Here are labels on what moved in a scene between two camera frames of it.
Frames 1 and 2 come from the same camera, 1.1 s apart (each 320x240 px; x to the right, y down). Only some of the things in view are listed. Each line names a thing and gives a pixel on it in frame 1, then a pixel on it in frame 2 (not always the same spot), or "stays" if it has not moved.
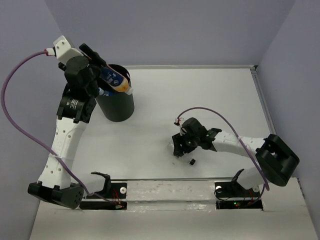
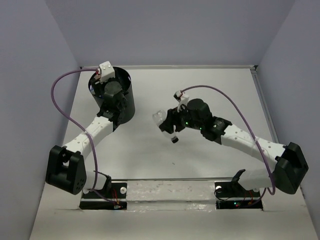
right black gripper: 178,139 to 171,120
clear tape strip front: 153,196 stays
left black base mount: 115,191 stays
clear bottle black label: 185,159 to 158,117
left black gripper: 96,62 to 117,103
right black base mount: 230,189 stays
